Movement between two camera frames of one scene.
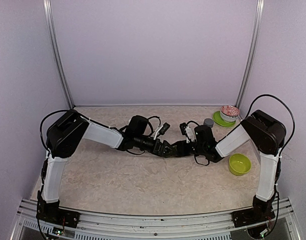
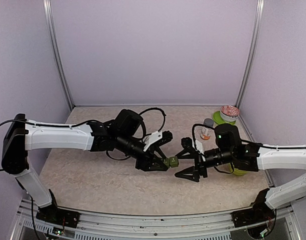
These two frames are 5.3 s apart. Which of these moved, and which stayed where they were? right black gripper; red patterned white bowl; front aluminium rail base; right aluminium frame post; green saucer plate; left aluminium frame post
Moved: right black gripper
Stayed: front aluminium rail base; green saucer plate; right aluminium frame post; left aluminium frame post; red patterned white bowl
